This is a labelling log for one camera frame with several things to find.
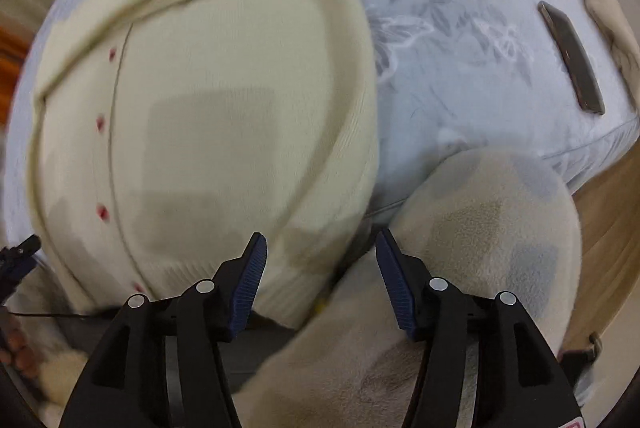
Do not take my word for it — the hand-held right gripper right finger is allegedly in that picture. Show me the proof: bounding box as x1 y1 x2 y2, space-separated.
375 228 584 428

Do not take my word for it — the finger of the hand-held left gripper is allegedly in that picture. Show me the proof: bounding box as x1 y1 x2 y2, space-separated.
0 234 42 263

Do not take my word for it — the thin black cable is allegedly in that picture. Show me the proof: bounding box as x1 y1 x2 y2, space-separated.
0 309 108 322

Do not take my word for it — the cream cloth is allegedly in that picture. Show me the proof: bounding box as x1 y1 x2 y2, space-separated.
572 0 640 109

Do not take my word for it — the spotted fleece pants leg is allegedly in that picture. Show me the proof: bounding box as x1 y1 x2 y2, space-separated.
235 147 583 428

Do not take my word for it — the cream knit cardigan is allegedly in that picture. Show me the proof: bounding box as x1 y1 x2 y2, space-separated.
27 0 381 331

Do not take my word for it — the grey butterfly print blanket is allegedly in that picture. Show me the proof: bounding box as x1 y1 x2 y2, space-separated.
0 0 640 259

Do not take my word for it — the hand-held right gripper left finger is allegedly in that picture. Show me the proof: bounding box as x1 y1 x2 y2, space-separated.
59 232 268 428

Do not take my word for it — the black smartphone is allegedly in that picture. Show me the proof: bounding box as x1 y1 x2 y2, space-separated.
537 0 607 116

